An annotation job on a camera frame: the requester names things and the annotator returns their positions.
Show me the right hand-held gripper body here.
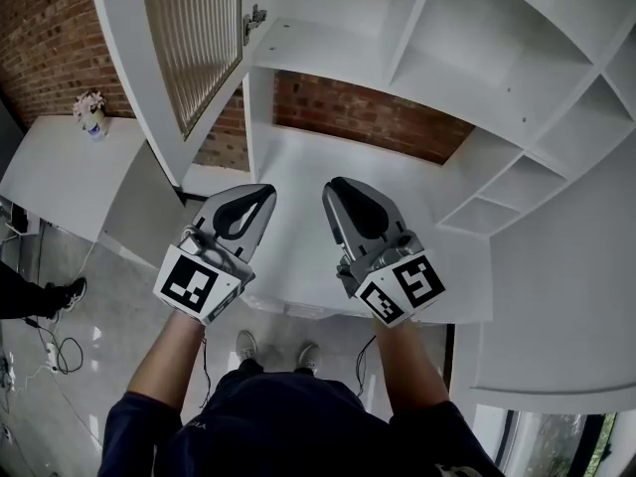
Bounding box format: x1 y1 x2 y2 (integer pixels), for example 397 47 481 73
336 231 447 328

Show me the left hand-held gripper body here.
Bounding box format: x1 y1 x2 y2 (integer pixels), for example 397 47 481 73
152 220 255 326

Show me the white cabinet door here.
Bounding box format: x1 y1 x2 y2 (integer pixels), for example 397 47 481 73
87 0 257 188

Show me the person's right forearm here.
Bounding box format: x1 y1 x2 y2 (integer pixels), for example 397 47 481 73
372 315 451 415

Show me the person's left forearm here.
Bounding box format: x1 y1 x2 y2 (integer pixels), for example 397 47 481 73
126 310 208 412

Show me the white desk with hutch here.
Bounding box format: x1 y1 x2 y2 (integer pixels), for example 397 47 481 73
242 0 636 326

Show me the white shelving unit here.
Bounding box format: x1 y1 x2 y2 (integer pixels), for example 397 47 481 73
247 0 636 238

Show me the metal cabinet hinge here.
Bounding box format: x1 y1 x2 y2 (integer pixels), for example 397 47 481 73
241 3 269 45

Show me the person's left grey shoe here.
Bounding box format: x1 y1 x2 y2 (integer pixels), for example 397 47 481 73
235 329 258 362

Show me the person's grey shoe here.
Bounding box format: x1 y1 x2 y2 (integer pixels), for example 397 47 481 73
296 343 322 373
235 329 258 362

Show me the person's right grey shoe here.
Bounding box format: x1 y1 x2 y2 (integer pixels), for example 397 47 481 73
296 343 322 373

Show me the vase with pink flowers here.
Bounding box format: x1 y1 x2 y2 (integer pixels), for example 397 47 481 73
73 89 108 141

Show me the white side table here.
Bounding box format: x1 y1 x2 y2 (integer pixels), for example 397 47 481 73
0 114 188 270

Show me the person's navy shirt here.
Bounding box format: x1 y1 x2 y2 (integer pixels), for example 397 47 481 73
98 370 503 477

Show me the black-framed window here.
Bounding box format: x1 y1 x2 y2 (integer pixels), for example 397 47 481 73
496 409 636 477

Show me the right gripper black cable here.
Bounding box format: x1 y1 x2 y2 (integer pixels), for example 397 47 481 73
355 334 378 397

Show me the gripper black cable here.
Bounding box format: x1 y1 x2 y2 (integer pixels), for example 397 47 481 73
355 334 378 397
200 333 213 409

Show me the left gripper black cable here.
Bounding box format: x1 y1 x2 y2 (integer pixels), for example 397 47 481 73
200 333 213 409

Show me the white cable under side table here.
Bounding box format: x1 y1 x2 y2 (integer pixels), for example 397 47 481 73
74 239 96 280

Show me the black looped floor cable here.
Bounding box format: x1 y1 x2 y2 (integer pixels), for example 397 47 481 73
24 315 85 375

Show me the long white floor cable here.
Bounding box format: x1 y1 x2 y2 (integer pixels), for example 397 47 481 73
9 365 100 447

